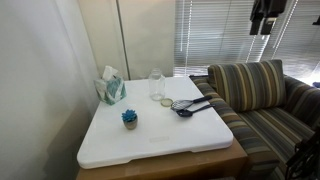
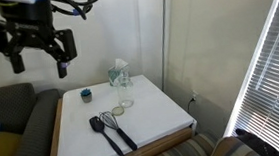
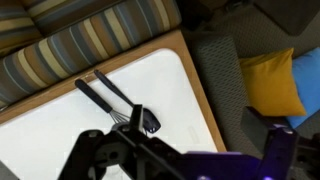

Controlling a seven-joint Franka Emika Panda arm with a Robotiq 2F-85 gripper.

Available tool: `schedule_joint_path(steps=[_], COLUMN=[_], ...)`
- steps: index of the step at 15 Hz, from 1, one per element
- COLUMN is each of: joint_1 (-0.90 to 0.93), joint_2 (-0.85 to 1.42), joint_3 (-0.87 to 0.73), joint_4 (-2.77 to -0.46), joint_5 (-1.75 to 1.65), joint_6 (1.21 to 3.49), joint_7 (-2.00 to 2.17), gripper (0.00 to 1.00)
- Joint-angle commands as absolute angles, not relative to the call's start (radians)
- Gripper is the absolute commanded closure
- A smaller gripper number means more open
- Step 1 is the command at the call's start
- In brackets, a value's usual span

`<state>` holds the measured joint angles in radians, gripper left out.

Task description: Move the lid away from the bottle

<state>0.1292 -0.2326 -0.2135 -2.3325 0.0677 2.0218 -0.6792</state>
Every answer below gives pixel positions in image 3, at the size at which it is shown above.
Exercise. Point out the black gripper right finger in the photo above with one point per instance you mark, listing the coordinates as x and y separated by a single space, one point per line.
280 146

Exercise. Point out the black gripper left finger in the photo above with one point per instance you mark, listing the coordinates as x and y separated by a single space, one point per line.
100 153

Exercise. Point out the dark blue plastic spoon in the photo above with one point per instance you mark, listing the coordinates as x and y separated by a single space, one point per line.
151 121

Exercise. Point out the yellow pillow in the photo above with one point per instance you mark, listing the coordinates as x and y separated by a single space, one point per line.
270 83

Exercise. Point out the blue pillow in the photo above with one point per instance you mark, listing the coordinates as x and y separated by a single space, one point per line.
308 83

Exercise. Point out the white plastic board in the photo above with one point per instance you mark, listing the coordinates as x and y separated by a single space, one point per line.
166 86

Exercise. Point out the grey patterned armchair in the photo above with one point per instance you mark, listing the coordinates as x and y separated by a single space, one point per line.
220 73

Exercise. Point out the striped fabric sofa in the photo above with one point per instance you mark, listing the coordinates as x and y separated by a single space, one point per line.
83 40

